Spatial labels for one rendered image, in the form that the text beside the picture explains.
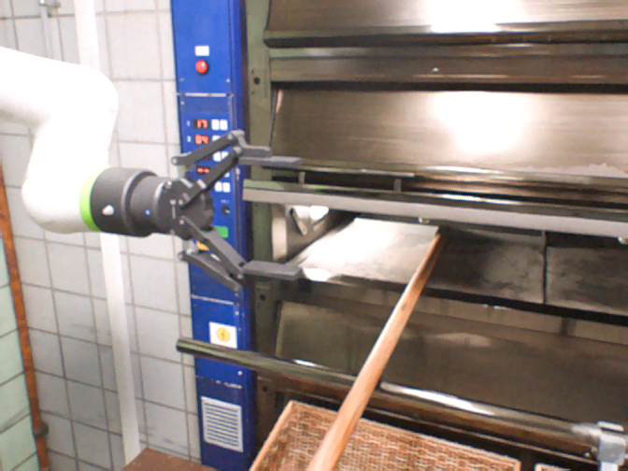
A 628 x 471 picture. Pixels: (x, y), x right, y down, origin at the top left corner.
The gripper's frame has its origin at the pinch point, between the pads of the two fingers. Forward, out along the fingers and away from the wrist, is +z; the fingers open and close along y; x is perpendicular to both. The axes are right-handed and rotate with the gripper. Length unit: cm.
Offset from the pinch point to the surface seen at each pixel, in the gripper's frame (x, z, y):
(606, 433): -18, 40, 31
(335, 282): -56, -13, 30
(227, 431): -53, -42, 77
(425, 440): -51, 11, 64
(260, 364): -18.1, -13.7, 32.1
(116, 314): -55, -78, 49
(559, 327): -55, 35, 33
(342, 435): 0.1, 7.2, 28.2
